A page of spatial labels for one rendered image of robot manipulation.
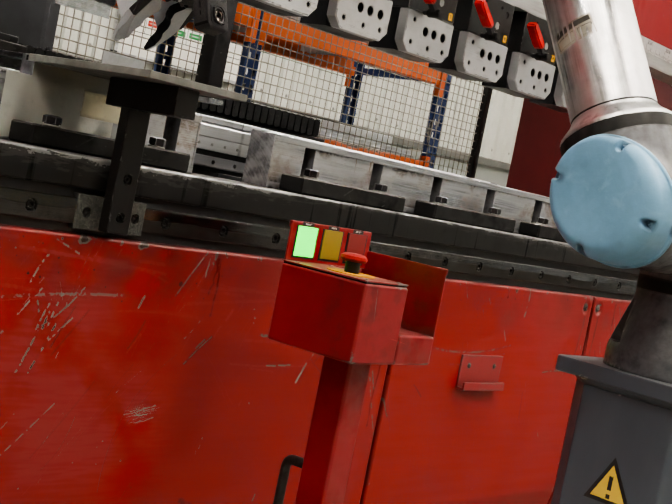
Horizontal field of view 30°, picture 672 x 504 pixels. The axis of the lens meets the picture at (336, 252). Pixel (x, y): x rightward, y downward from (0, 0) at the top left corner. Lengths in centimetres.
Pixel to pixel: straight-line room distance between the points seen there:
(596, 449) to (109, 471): 85
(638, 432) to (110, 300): 84
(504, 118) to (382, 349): 732
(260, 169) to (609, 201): 110
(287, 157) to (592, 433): 105
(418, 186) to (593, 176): 135
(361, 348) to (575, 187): 66
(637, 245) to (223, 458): 106
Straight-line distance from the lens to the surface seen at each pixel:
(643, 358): 129
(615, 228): 117
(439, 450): 255
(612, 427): 130
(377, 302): 178
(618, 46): 125
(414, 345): 188
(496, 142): 905
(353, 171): 235
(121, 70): 168
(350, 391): 187
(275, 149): 218
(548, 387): 285
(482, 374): 260
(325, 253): 191
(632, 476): 129
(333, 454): 188
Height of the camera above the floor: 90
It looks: 3 degrees down
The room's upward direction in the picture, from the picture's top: 11 degrees clockwise
